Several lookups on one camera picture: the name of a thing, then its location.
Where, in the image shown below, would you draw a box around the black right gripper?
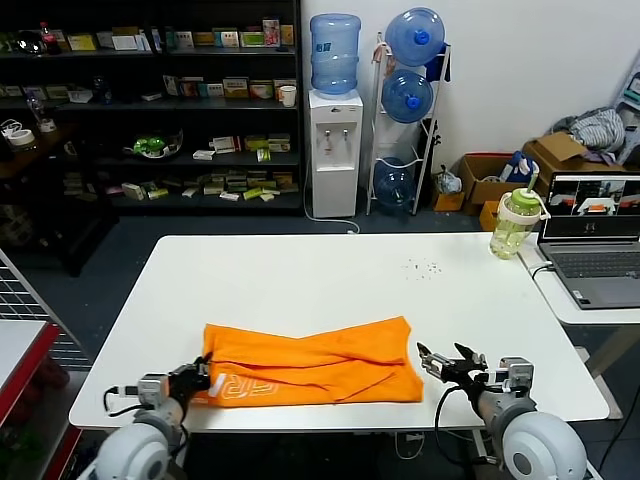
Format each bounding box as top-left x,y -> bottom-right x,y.
416,342 -> 489,394

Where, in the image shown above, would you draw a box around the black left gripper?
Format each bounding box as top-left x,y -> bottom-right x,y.
168,353 -> 227,402

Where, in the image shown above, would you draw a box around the orange t-shirt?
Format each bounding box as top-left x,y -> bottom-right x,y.
192,314 -> 425,407

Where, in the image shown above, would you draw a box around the grey clothes pile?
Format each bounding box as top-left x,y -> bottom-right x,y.
552,106 -> 629,163

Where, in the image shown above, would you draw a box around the small dark crumbs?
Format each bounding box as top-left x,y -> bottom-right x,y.
402,257 -> 444,281

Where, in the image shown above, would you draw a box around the small white side table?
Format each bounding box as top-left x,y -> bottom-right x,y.
517,244 -> 640,379

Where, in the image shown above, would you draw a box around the white work table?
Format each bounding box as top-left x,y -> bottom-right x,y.
68,232 -> 612,464

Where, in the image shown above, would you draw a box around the green lid drinking bottle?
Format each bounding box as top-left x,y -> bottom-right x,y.
489,166 -> 553,260

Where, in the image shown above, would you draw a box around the small yellow box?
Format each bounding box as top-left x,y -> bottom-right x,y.
478,199 -> 504,232
432,189 -> 466,213

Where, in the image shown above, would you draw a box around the grey laptop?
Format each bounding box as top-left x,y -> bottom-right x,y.
537,172 -> 640,311

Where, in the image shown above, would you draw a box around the large open cardboard box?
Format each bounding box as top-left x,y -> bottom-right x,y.
458,153 -> 532,217

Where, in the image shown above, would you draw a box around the white plastic bag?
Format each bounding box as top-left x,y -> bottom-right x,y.
435,169 -> 464,195

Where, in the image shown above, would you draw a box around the red framed white cart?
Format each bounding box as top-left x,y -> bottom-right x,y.
0,317 -> 86,480

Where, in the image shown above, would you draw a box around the blue white bag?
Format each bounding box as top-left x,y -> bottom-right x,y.
502,151 -> 541,185

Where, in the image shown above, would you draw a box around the white water dispenser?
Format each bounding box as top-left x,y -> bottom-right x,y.
306,89 -> 364,219

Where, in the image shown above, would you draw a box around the black pole object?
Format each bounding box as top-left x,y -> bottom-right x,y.
428,119 -> 444,168

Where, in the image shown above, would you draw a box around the glass bowl with green items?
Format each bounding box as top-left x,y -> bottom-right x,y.
123,128 -> 185,162

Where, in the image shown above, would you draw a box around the cardboard box with flaps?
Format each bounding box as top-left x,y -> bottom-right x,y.
522,130 -> 632,197

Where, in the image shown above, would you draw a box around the dark wooden table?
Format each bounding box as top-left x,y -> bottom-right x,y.
0,121 -> 121,278

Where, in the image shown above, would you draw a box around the black shelf unit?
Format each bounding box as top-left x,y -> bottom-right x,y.
0,0 -> 306,218

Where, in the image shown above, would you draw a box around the yellow white medicine box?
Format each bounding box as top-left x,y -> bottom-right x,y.
222,77 -> 251,100

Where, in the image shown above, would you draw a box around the white tape roll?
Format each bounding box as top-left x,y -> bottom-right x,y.
0,119 -> 37,149

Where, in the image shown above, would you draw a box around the clear plastic bottle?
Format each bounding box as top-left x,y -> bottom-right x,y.
28,95 -> 56,133

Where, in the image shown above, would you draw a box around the white step stool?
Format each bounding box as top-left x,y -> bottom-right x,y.
613,64 -> 640,166

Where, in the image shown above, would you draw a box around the blue labelled water jug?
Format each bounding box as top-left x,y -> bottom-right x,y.
309,12 -> 362,98

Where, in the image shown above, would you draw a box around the cola bottle red cap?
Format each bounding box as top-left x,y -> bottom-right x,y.
39,20 -> 62,55

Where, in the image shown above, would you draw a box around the dark glass bowl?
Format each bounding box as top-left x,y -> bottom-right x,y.
16,30 -> 48,55

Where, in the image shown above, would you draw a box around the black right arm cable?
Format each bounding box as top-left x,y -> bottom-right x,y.
432,381 -> 482,462

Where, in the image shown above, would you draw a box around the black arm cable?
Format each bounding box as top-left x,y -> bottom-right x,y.
432,381 -> 482,462
103,383 -> 142,417

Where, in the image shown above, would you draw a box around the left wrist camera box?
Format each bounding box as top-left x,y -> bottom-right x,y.
135,372 -> 169,409

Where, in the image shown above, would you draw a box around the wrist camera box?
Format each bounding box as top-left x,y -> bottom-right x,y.
135,372 -> 169,409
497,356 -> 536,397

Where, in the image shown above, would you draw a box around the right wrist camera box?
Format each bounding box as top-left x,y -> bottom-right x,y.
497,356 -> 536,397

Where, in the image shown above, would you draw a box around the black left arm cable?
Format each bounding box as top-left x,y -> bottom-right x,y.
103,383 -> 142,417

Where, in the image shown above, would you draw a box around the white dispenser power cable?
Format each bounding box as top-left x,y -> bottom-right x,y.
303,164 -> 362,235

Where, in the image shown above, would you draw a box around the white wire grid panel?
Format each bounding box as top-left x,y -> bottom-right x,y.
0,244 -> 94,371

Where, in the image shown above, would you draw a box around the white wire jug rack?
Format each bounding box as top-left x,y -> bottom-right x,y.
365,31 -> 452,217

